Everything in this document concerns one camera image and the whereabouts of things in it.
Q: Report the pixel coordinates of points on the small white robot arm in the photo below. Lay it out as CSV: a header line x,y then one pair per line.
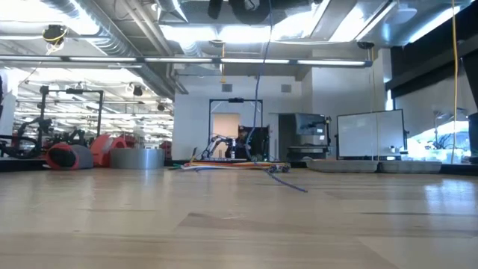
x,y
214,143

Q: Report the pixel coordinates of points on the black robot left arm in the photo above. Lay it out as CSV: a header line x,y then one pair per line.
x,y
1,97

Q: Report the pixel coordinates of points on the long ceiling light bar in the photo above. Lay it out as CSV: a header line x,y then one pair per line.
x,y
186,60

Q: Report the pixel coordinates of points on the black doorway robot station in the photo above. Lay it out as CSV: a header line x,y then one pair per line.
x,y
236,100

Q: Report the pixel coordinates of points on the monitor on stand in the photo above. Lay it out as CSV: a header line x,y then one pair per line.
x,y
310,123

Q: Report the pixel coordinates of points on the white board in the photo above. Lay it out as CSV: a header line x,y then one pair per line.
x,y
369,134

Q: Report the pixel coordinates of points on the grey cylinder with red rim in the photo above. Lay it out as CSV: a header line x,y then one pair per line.
x,y
80,157

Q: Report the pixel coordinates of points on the grey wall speaker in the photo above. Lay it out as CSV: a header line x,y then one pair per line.
x,y
286,88
227,87

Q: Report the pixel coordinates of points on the black security camera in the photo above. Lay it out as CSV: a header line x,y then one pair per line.
x,y
365,45

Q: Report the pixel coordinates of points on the grey duct tape roll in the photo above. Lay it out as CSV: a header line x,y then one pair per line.
x,y
136,158

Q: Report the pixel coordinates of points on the black robot station frame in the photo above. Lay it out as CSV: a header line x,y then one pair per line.
x,y
45,130

